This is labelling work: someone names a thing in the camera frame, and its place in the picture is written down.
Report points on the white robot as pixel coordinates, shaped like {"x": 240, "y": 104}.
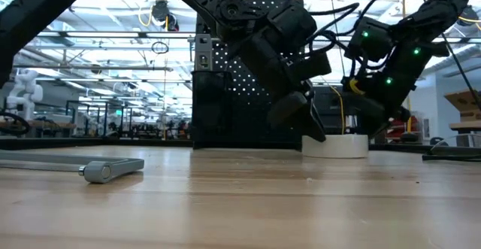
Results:
{"x": 24, "y": 95}

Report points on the red storage bins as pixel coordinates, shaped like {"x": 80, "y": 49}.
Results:
{"x": 413, "y": 126}

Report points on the tall black pegboard bin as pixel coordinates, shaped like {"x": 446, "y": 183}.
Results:
{"x": 210, "y": 102}

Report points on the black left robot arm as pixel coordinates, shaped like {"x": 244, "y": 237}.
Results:
{"x": 210, "y": 0}

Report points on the black wheel hoop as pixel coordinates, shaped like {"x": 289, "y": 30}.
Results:
{"x": 15, "y": 128}

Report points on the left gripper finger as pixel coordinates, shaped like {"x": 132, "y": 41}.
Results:
{"x": 313, "y": 121}

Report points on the black round floor weight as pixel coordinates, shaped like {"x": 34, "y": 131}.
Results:
{"x": 408, "y": 137}

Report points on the black rounded chair back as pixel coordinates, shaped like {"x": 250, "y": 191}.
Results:
{"x": 437, "y": 141}

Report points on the black aluminium table frame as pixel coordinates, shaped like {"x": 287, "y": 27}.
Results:
{"x": 112, "y": 142}

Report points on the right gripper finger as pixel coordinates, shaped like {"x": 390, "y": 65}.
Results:
{"x": 379, "y": 123}

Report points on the white tape roll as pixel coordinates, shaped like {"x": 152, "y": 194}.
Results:
{"x": 334, "y": 146}

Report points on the black perforated pegboard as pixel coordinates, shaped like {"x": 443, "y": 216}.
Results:
{"x": 244, "y": 91}

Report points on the black cabinet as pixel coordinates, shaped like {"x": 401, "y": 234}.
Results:
{"x": 330, "y": 106}

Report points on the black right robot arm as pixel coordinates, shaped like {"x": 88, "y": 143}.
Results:
{"x": 436, "y": 12}

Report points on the cardboard box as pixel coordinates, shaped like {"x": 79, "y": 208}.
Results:
{"x": 466, "y": 104}

